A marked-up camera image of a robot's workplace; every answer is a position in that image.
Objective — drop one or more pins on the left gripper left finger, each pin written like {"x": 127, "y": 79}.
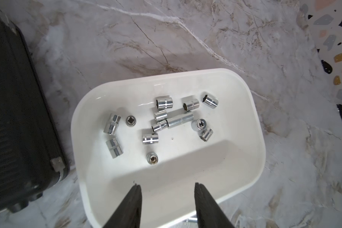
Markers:
{"x": 128, "y": 213}

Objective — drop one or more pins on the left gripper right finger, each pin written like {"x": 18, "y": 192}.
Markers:
{"x": 209, "y": 214}

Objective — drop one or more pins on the chrome socket row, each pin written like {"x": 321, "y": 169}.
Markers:
{"x": 150, "y": 138}
{"x": 210, "y": 101}
{"x": 160, "y": 115}

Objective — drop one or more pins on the small chrome socket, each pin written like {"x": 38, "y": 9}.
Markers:
{"x": 159, "y": 126}

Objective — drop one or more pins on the long chrome socket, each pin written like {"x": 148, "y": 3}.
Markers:
{"x": 180, "y": 119}
{"x": 192, "y": 220}

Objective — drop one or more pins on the chrome socket with groove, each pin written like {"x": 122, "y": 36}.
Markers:
{"x": 164, "y": 103}

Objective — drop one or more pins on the wide chrome socket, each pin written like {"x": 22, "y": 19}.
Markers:
{"x": 199, "y": 125}

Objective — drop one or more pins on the white plastic storage box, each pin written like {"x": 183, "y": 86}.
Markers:
{"x": 231, "y": 161}

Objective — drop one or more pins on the black tool case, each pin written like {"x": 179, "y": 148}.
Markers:
{"x": 31, "y": 156}

